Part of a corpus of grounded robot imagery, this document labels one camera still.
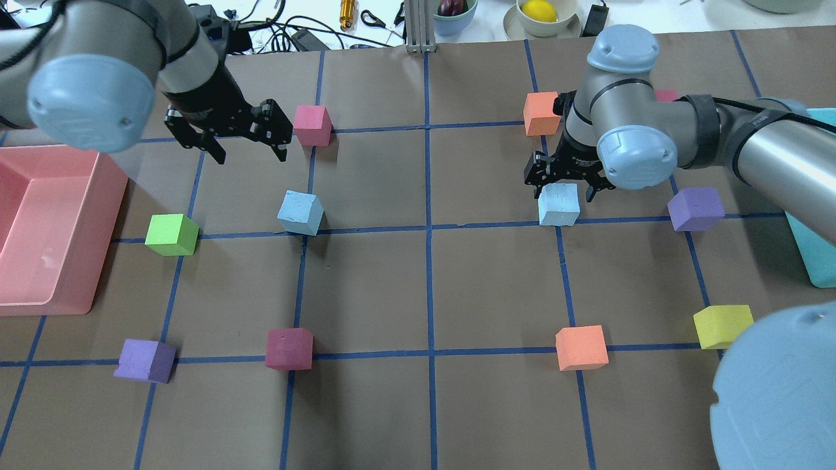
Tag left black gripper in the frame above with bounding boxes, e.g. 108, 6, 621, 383
163, 62, 293, 165

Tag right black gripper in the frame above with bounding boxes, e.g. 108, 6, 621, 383
524, 134, 616, 203

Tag light blue block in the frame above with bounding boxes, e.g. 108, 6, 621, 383
276, 191, 325, 237
538, 183, 581, 227

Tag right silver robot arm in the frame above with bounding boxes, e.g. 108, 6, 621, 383
524, 24, 835, 469

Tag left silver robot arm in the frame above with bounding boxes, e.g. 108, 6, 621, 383
1, 1, 293, 164

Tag pink block left far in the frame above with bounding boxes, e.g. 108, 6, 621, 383
293, 105, 332, 147

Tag orange block far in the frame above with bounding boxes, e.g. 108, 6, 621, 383
523, 91, 562, 137

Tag orange block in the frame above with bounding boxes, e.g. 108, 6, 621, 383
555, 325, 609, 371
523, 91, 562, 137

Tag green block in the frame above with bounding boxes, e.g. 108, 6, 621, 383
144, 213, 200, 257

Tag purple block right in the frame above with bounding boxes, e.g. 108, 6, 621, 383
667, 187, 726, 232

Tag purple block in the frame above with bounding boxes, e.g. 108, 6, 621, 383
113, 338, 176, 384
667, 187, 726, 232

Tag pink block right far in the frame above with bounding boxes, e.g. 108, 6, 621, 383
656, 89, 681, 103

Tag orange block near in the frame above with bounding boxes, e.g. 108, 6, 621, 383
555, 325, 609, 371

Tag cream bowl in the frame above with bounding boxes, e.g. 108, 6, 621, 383
515, 1, 581, 38

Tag black power adapter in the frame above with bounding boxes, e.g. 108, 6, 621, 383
580, 1, 609, 37

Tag yellow lemon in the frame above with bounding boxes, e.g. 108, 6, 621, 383
520, 0, 558, 23

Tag black scissors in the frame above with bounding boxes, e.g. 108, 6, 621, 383
359, 2, 405, 30

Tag pink plastic bin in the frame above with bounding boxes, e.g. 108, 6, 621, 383
1, 145, 128, 317

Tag yellow block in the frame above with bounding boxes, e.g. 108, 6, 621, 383
692, 305, 754, 350

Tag dark pink block left near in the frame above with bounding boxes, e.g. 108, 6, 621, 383
264, 327, 314, 371

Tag green bowl with fruit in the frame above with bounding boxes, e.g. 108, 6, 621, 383
431, 1, 478, 37

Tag purple block left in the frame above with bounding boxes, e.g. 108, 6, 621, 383
113, 338, 176, 384

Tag cyan plastic bin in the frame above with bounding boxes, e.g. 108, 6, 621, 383
784, 108, 836, 289

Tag aluminium frame post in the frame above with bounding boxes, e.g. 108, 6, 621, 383
403, 0, 437, 54

